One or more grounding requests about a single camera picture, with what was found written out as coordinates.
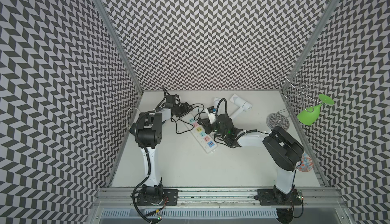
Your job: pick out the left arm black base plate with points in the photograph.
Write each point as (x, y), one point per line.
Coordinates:
(169, 197)

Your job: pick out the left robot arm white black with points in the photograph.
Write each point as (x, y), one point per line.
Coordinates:
(148, 132)

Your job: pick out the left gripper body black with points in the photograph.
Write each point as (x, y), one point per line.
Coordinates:
(181, 110)

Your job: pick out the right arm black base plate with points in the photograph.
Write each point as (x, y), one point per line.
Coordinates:
(265, 196)

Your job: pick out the green plastic wine glass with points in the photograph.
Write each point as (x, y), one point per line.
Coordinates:
(310, 114)

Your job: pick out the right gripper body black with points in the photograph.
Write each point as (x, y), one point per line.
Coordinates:
(214, 127)

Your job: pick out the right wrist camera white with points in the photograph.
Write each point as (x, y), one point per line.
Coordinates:
(211, 112)

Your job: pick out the colourful patterned ceramic bowl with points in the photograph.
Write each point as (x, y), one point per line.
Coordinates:
(307, 163)

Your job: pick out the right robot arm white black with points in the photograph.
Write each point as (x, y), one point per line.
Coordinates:
(283, 148)

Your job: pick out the white blow dryer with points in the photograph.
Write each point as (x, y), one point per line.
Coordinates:
(242, 104)
(201, 108)

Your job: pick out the aluminium front rail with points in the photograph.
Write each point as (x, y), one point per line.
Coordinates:
(229, 197)

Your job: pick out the white power strip colourful sockets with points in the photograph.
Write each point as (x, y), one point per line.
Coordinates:
(205, 140)

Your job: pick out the metal wire glass rack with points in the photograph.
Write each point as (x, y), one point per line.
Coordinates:
(298, 92)

